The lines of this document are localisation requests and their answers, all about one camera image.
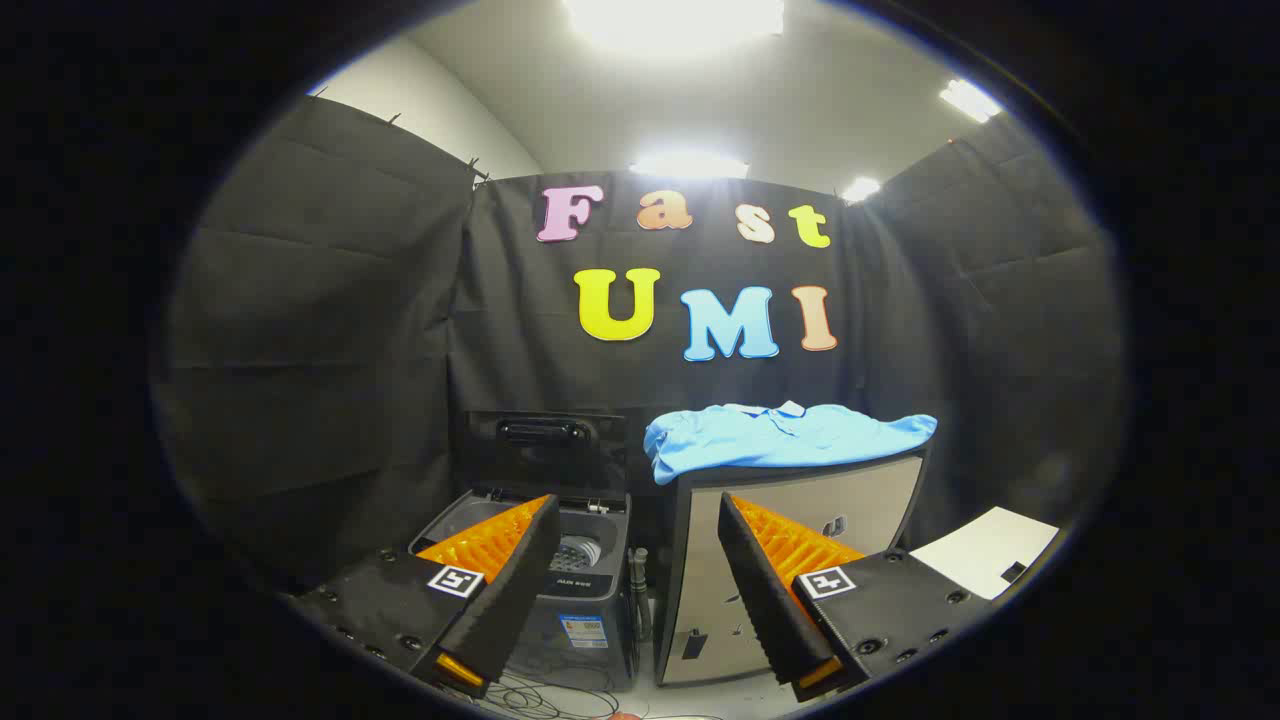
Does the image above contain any tangle of thin cables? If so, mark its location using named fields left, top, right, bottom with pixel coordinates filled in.
left=470, top=672, right=641, bottom=720

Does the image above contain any light blue polo shirt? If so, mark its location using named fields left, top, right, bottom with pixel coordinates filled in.
left=643, top=401, right=939, bottom=486

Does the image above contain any beige cabinet with dark frame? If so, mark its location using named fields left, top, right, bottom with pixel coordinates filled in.
left=655, top=445, right=931, bottom=688

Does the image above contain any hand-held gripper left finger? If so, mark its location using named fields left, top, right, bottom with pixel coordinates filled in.
left=290, top=493, right=563, bottom=699

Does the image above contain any black backdrop cloth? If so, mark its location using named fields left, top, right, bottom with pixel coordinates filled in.
left=150, top=95, right=1126, bottom=601

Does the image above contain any white flat board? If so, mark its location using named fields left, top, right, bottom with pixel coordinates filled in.
left=910, top=506, right=1061, bottom=601

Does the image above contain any grey washing machine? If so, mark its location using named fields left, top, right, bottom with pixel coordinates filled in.
left=408, top=488, right=641, bottom=693

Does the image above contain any grey drain hose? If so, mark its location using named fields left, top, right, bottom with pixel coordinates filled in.
left=628, top=547, right=653, bottom=641

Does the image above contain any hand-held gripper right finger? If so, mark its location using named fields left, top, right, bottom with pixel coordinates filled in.
left=717, top=492, right=991, bottom=703

